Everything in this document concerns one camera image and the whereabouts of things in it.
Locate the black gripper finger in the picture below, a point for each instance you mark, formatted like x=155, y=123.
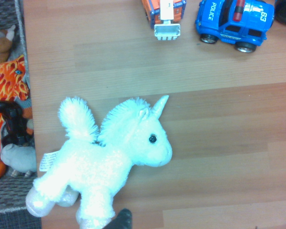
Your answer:
x=124, y=220

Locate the white unicorn plush toy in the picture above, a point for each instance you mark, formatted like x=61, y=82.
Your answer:
x=105, y=162

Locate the grey woven basket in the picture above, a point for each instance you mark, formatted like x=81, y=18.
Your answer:
x=7, y=193

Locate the grey plush toy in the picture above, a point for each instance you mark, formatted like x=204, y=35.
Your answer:
x=19, y=158

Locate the black plastic toy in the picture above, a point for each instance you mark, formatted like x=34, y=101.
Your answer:
x=13, y=121

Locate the orange flame pattern plush toy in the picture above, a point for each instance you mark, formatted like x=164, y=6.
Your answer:
x=7, y=81

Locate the orange toy truck white scoop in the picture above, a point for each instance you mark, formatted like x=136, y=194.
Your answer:
x=166, y=14

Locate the brown and white plush toy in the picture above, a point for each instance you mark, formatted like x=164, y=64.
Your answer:
x=1, y=43

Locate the blue police toy car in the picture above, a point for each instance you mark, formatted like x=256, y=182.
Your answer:
x=236, y=21

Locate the black round object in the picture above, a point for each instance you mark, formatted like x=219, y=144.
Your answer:
x=284, y=12

